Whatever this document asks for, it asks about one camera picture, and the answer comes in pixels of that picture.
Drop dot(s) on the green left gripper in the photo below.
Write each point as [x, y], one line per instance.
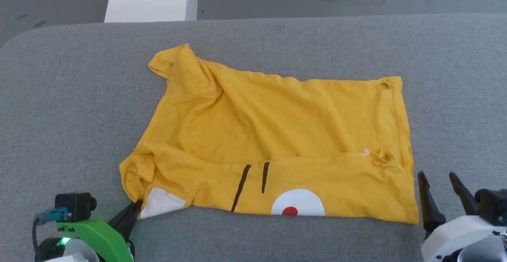
[99, 238]

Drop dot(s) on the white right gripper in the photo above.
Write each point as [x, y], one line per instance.
[459, 234]

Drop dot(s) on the yellow printed t-shirt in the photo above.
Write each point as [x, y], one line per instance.
[277, 135]

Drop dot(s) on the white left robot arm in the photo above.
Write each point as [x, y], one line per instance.
[67, 252]

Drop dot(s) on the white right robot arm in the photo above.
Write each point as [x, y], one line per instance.
[485, 256]

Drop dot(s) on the grey fabric sofa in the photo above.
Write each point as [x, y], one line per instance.
[59, 115]

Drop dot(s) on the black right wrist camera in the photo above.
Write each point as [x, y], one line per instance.
[493, 206]

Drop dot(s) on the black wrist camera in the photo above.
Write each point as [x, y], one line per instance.
[493, 206]
[75, 206]

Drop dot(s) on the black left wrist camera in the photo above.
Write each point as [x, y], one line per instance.
[75, 206]

